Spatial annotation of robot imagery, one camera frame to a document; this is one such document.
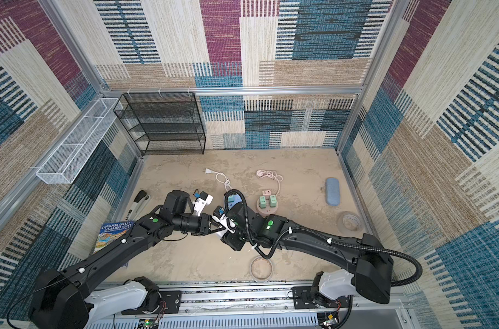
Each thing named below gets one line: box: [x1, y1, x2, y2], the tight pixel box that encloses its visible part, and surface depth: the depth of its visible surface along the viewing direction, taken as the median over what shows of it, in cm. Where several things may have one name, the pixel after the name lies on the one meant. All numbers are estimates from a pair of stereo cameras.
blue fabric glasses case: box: [325, 177, 341, 207], surface depth 101 cm
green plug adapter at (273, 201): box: [269, 194, 277, 208], surface depth 94 cm
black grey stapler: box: [124, 189, 151, 222], surface depth 98 cm
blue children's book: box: [93, 220, 136, 254], surface depth 90 cm
